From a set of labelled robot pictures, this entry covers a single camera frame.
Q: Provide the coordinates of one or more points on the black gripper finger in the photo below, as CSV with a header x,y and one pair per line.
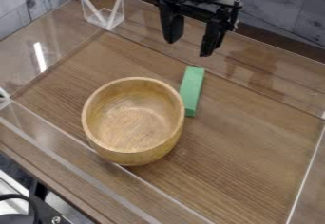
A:
x,y
213,37
173,23

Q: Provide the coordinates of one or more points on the black table frame bracket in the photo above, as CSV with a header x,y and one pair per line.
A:
x,y
49,215

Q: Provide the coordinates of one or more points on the round wooden bowl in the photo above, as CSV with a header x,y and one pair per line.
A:
x,y
133,119

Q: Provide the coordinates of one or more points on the green rectangular stick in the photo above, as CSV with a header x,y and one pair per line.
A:
x,y
191,89

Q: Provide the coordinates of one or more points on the clear acrylic tray wall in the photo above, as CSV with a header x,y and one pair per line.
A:
x,y
248,165

